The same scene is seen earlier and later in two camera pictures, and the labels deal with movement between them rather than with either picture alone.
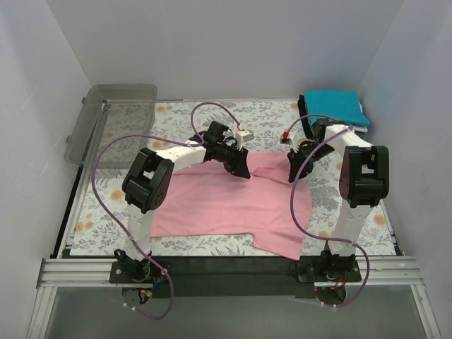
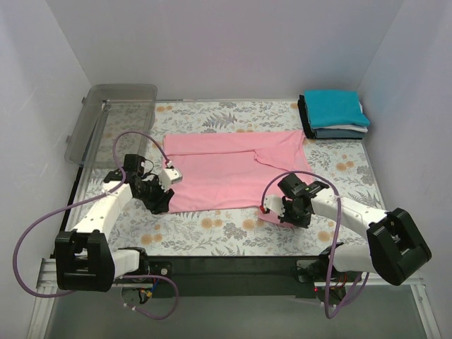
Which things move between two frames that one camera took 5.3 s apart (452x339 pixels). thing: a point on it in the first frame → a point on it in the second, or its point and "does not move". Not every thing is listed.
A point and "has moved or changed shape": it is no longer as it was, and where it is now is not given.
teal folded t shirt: [342, 104] does not move
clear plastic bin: [108, 111] does not move
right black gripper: [301, 155] → [287, 215]
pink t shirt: [204, 199] has moved or changed shape
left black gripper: [234, 159] → [162, 201]
